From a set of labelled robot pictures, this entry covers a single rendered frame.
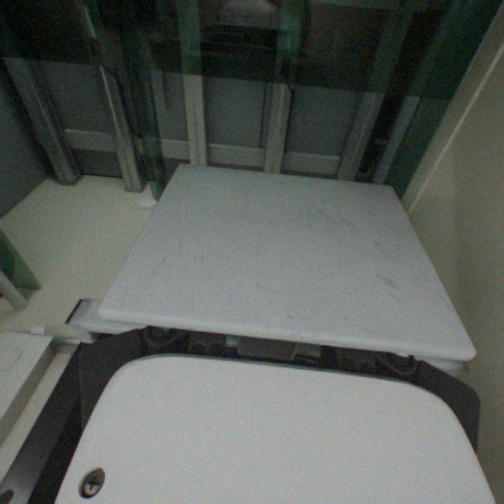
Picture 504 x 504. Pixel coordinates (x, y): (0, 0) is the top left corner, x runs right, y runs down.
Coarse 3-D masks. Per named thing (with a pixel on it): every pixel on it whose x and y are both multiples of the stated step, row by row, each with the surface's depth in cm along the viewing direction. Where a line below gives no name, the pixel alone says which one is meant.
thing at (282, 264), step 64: (192, 192) 14; (256, 192) 14; (320, 192) 15; (384, 192) 15; (128, 256) 11; (192, 256) 11; (256, 256) 11; (320, 256) 11; (384, 256) 12; (128, 320) 9; (192, 320) 9; (256, 320) 9; (320, 320) 9; (384, 320) 9; (448, 320) 10; (64, 384) 16; (64, 448) 15
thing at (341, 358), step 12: (324, 348) 12; (336, 348) 10; (348, 348) 9; (324, 360) 11; (336, 360) 9; (348, 360) 9; (360, 360) 9; (372, 360) 9; (360, 372) 9; (372, 372) 9
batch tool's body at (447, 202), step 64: (0, 0) 23; (64, 0) 23; (128, 0) 22; (192, 0) 22; (256, 0) 22; (320, 0) 21; (384, 0) 21; (448, 0) 21; (128, 64) 25; (192, 64) 25; (256, 64) 25; (320, 64) 24; (384, 64) 24; (448, 64) 24; (448, 128) 26; (64, 192) 74; (128, 192) 76; (448, 192) 25; (0, 256) 46; (64, 256) 59; (448, 256) 24; (0, 320) 48; (64, 320) 48; (0, 448) 36
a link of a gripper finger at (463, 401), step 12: (420, 360) 10; (384, 372) 10; (420, 372) 10; (432, 372) 10; (444, 372) 10; (420, 384) 10; (432, 384) 10; (444, 384) 10; (456, 384) 10; (444, 396) 9; (456, 396) 9; (468, 396) 9; (456, 408) 9; (468, 408) 9; (468, 420) 9; (468, 432) 9
